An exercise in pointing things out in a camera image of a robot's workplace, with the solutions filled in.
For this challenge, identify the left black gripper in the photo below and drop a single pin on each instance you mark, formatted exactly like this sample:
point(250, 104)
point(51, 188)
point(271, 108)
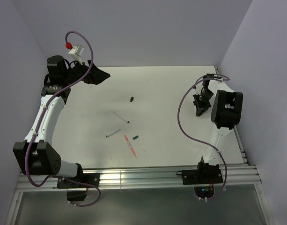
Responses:
point(95, 75)

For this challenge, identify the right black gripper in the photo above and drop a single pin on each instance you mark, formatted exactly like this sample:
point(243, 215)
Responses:
point(205, 107)

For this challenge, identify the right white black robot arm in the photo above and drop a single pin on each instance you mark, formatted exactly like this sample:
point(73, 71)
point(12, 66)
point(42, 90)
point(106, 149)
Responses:
point(226, 108)

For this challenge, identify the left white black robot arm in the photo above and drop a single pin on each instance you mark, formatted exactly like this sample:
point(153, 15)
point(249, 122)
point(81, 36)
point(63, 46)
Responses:
point(35, 155)

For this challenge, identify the red pen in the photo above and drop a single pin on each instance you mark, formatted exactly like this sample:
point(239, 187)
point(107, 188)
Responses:
point(130, 146)

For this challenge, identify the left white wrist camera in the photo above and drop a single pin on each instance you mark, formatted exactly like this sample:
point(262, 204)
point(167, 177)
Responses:
point(75, 51)

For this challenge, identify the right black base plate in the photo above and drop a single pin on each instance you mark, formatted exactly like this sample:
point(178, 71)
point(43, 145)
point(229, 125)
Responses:
point(194, 175)

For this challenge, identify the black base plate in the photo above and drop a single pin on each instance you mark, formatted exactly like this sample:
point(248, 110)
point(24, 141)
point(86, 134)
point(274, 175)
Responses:
point(87, 178)
point(194, 175)

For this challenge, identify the aluminium rail frame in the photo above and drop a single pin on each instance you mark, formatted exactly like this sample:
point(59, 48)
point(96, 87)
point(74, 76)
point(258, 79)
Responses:
point(166, 177)

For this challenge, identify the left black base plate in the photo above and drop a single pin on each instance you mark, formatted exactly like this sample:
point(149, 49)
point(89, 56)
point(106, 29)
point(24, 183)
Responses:
point(87, 178)

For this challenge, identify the black box under rail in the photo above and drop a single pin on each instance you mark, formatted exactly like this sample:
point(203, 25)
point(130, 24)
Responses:
point(76, 196)

